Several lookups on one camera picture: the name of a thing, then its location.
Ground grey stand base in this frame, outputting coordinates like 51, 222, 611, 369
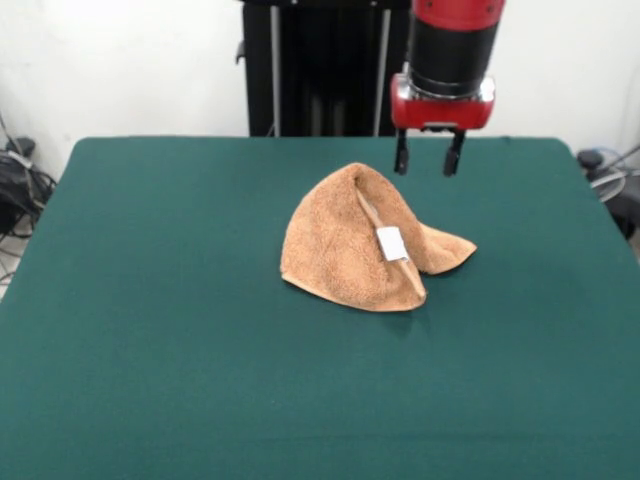
5, 136, 37, 157
576, 146, 640, 204

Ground black cable tangle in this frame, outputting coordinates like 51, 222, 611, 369
0, 149, 57, 241

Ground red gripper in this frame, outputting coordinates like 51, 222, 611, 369
390, 73, 498, 178

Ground tan terry towel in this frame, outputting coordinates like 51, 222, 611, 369
279, 161, 479, 312

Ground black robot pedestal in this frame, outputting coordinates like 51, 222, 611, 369
233, 0, 416, 138

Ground dark green table cloth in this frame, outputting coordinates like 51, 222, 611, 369
0, 135, 640, 480

